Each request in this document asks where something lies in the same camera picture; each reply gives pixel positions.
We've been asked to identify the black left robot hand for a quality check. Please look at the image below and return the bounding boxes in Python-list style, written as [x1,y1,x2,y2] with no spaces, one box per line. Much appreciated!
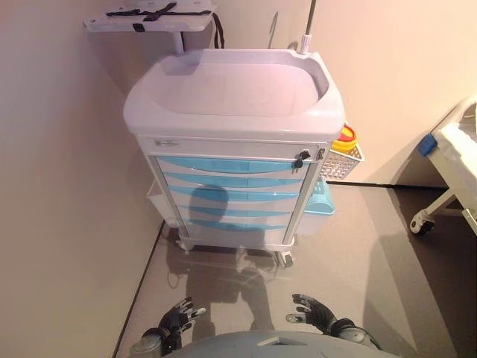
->
[158,296,207,346]

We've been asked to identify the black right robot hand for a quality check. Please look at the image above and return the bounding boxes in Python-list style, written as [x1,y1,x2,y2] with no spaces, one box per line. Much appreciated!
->
[285,293,342,336]

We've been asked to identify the grey robot torso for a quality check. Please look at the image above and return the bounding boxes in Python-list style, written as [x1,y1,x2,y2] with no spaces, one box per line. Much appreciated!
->
[163,330,418,358]

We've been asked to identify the white bin with blue lid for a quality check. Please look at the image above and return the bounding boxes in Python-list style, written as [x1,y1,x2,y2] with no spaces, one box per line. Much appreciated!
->
[303,180,335,239]

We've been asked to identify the white side bin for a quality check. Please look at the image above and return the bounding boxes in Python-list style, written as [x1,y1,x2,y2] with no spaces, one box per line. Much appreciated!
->
[146,182,169,224]

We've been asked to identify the bed caster wheel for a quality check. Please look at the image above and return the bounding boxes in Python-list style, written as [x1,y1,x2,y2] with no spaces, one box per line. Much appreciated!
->
[409,210,436,236]

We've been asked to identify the black cart keys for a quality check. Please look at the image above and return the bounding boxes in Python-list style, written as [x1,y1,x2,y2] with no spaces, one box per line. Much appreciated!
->
[292,149,312,175]

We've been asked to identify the yellow sharps container red lid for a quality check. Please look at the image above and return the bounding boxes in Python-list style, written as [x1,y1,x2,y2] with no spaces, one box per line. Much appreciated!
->
[332,125,358,153]

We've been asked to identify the blue bed corner bumper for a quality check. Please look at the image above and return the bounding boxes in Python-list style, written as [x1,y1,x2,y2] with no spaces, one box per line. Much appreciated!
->
[417,134,437,157]

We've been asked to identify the white medical cart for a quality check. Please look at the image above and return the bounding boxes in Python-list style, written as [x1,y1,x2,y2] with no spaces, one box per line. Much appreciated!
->
[122,48,347,262]

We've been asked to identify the metal IV pole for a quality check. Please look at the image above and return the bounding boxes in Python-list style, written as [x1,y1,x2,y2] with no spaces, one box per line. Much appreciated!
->
[300,0,318,57]

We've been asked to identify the white wire basket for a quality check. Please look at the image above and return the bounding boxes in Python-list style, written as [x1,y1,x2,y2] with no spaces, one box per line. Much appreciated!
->
[322,143,366,182]

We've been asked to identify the black hanging strap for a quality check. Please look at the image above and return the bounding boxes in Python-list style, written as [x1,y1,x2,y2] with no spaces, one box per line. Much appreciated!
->
[212,13,225,49]

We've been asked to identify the black crossed straps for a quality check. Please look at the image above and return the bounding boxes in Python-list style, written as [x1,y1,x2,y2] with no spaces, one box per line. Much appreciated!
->
[106,2,213,33]

